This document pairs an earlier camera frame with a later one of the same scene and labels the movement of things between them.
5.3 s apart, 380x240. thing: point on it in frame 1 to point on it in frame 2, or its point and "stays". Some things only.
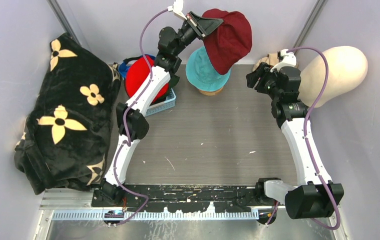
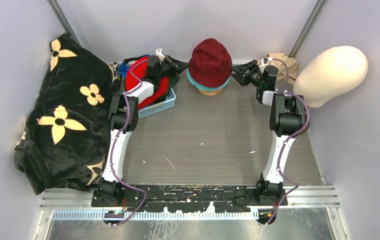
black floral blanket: [65, 139] stays
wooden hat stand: [209, 93] stays
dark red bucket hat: [230, 41] to [211, 63]
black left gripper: [202, 26] to [176, 66]
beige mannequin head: [337, 70] stays
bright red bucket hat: [137, 71] stays
